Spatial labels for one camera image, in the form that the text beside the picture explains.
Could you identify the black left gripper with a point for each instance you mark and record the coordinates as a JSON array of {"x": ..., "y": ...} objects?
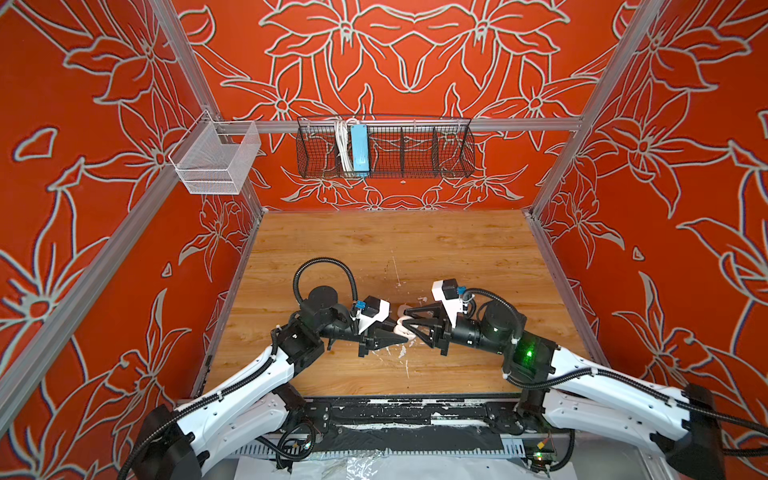
[{"x": 376, "y": 342}]

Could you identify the grey slotted cable duct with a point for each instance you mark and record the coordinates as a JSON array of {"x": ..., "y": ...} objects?
[{"x": 510, "y": 449}]

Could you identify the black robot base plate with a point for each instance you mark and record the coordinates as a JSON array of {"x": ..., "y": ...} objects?
[{"x": 423, "y": 422}]

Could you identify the white wire mesh basket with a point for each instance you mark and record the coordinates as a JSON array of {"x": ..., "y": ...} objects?
[{"x": 216, "y": 157}]

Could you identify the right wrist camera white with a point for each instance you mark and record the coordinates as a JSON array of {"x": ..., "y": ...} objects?
[{"x": 449, "y": 294}]

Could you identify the light blue box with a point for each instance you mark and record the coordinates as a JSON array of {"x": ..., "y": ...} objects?
[{"x": 360, "y": 149}]

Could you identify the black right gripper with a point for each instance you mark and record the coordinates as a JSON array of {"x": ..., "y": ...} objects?
[{"x": 444, "y": 333}]

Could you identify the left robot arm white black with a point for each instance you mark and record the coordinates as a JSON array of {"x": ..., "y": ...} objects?
[{"x": 258, "y": 403}]

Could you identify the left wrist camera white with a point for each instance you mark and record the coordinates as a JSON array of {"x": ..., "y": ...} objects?
[{"x": 370, "y": 311}]

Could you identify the black wire wall basket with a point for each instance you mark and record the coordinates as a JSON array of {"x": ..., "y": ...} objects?
[{"x": 400, "y": 147}]

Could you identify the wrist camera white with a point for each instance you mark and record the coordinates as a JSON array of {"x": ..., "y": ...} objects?
[
  {"x": 370, "y": 311},
  {"x": 449, "y": 294}
]

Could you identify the small circuit board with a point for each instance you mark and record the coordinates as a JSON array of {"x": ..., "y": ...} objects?
[{"x": 540, "y": 457}]

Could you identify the white earbud charging case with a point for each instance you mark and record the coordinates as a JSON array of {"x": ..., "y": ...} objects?
[{"x": 404, "y": 314}]

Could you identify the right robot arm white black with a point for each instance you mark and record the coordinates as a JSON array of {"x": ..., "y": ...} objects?
[{"x": 564, "y": 391}]

